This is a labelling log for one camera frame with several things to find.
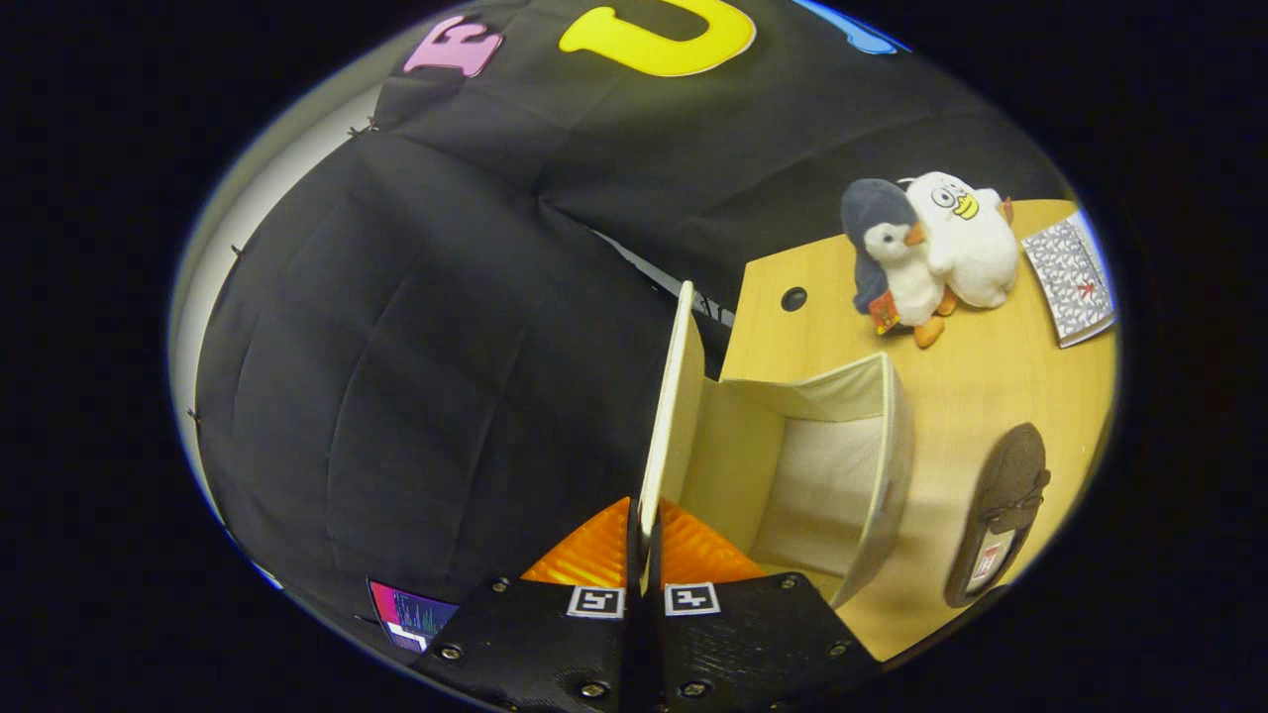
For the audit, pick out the beige fabric storage box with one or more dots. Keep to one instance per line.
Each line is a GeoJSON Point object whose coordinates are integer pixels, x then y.
{"type": "Point", "coordinates": [832, 475]}

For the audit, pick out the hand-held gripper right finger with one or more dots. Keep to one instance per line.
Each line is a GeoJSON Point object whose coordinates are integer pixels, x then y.
{"type": "Point", "coordinates": [753, 644]}

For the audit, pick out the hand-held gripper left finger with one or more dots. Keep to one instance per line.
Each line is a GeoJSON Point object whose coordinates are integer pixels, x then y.
{"type": "Point", "coordinates": [540, 644]}

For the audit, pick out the grey white penguin plush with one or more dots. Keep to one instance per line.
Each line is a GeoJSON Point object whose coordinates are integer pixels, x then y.
{"type": "Point", "coordinates": [872, 213]}

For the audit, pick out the grey patterned white book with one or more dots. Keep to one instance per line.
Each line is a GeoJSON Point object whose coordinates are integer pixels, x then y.
{"type": "Point", "coordinates": [1070, 277]}

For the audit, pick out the brown fuzzy shoe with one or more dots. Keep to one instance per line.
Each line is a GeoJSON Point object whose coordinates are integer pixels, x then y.
{"type": "Point", "coordinates": [1005, 475]}

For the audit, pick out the white duck plush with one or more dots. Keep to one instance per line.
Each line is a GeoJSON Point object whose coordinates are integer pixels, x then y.
{"type": "Point", "coordinates": [976, 257]}

